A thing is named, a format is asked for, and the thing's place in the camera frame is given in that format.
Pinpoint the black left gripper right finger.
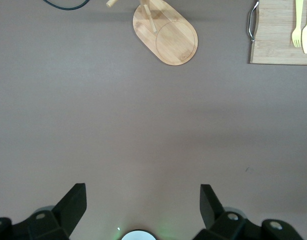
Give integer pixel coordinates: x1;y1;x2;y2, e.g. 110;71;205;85
193;184;304;240

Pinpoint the wooden cup rack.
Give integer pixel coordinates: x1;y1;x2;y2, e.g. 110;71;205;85
105;0;199;67

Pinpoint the wooden cutting board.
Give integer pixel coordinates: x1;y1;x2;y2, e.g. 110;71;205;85
247;0;307;66

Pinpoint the yellow plastic fork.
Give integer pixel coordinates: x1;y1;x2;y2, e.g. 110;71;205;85
291;0;304;48

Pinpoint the black cable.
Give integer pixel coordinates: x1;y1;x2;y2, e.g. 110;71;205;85
42;0;91;11

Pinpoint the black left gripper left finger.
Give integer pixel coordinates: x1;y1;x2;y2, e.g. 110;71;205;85
0;183;87;240

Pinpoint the yellow plastic knife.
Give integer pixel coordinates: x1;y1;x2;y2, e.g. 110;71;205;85
301;0;307;54

